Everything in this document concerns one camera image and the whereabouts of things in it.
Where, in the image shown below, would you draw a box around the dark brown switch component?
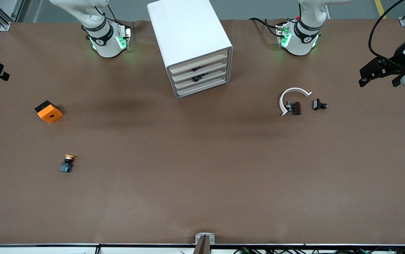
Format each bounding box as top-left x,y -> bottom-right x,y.
285,101 -> 301,115

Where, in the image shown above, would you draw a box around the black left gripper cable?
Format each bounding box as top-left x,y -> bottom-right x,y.
369,0 -> 405,67

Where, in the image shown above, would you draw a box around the black arm base cable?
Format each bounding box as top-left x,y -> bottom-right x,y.
249,17 -> 281,36

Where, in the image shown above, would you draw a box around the yellow mushroom push button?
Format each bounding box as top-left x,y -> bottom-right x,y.
59,154 -> 77,173

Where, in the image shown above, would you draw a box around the white table edge rail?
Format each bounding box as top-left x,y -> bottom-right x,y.
0,243 -> 405,254

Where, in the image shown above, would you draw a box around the grey metal mounting bracket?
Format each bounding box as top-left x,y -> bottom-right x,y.
195,232 -> 215,245

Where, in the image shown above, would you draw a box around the brown paper table cover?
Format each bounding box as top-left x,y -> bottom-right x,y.
0,18 -> 405,246

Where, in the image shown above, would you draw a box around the tangled black floor cables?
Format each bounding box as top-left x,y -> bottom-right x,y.
234,247 -> 405,254

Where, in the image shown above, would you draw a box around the orange and black button box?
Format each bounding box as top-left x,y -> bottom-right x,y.
35,100 -> 63,124

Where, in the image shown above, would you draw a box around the brown camera post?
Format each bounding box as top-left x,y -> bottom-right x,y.
192,235 -> 210,254

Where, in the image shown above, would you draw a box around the white curved plastic part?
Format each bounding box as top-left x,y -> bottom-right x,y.
279,87 -> 312,117

